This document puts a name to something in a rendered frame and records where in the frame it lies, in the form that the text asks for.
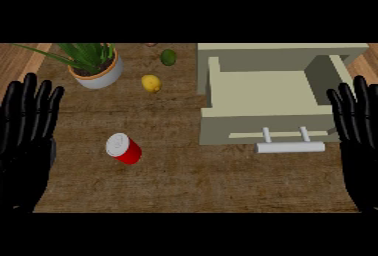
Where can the red can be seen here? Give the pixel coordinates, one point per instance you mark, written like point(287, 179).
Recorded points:
point(124, 148)

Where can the potted green plant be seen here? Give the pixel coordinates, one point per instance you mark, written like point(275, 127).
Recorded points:
point(93, 65)

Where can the small brown object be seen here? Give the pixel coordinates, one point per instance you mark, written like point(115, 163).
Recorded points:
point(151, 44)

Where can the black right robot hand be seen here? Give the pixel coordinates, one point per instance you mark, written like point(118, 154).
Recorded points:
point(362, 140)

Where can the yellow lemon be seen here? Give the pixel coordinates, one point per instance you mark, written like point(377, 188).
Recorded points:
point(151, 83)

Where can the pale green cabinet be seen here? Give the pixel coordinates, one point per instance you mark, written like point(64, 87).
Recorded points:
point(275, 55)

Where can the green lime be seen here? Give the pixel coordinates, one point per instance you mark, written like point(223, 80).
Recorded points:
point(168, 57)

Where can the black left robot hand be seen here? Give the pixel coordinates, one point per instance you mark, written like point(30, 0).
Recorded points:
point(24, 140)

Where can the pale green open drawer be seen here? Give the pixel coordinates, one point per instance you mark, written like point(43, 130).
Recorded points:
point(267, 110)

